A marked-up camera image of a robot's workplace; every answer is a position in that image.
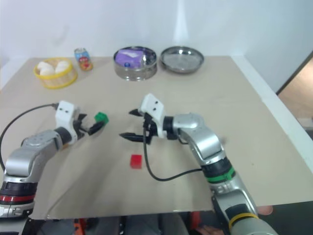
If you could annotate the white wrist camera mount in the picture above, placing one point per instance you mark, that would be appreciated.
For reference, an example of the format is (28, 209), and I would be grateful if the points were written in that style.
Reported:
(152, 109)
(64, 113)

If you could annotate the purple packet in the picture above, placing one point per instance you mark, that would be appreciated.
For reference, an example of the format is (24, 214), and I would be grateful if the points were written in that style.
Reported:
(128, 57)

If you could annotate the red cube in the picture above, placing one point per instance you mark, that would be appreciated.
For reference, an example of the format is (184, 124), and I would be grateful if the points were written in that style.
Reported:
(136, 161)

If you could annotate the yellow woven basket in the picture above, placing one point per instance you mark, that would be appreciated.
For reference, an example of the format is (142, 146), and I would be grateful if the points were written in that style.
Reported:
(56, 79)

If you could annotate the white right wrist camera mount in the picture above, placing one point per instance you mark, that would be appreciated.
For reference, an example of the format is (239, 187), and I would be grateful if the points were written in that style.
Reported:
(152, 109)

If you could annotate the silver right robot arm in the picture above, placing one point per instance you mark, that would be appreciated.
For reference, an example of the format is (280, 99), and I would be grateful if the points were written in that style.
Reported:
(207, 142)

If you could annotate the beige table cover sheet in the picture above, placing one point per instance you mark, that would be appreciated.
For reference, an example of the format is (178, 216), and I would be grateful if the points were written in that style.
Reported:
(156, 98)

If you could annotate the pink rounded object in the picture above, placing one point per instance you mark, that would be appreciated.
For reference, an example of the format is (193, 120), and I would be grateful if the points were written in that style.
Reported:
(265, 209)

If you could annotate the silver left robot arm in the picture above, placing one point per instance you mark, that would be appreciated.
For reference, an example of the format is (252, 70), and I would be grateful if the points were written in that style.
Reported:
(24, 156)

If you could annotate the orange and black object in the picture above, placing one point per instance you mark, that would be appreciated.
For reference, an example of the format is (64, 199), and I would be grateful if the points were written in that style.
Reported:
(80, 224)

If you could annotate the printed drink can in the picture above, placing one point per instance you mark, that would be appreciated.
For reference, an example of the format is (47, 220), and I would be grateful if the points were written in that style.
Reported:
(83, 60)

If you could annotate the green cube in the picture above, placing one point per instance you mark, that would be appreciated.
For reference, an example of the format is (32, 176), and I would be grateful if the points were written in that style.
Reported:
(101, 118)

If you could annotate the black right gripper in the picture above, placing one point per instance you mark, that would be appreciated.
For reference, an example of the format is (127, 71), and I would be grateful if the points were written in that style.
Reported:
(149, 126)

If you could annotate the round steel container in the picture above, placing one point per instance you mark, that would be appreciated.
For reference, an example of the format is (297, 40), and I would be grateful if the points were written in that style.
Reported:
(134, 71)

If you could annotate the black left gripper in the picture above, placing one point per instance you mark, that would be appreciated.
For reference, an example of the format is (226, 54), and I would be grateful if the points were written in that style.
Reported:
(80, 127)

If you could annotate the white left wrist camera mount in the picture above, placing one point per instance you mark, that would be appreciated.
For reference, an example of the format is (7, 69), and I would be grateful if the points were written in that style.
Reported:
(64, 113)

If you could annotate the white steamed bun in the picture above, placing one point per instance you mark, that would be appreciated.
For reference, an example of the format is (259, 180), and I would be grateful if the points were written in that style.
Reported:
(42, 65)
(47, 71)
(61, 66)

